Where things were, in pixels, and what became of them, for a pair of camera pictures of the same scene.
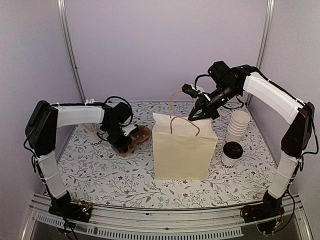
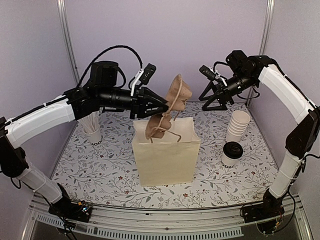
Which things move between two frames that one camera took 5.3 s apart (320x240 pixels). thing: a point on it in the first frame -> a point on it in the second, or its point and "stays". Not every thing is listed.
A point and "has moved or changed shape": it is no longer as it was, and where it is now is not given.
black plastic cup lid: (233, 150) stays
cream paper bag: (183, 149) has moved or changed shape
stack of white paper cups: (238, 125) stays
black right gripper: (208, 110) -> (221, 92)
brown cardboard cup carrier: (139, 135) -> (158, 124)
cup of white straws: (92, 130) stays
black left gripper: (123, 146) -> (140, 103)
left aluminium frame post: (70, 48) stays
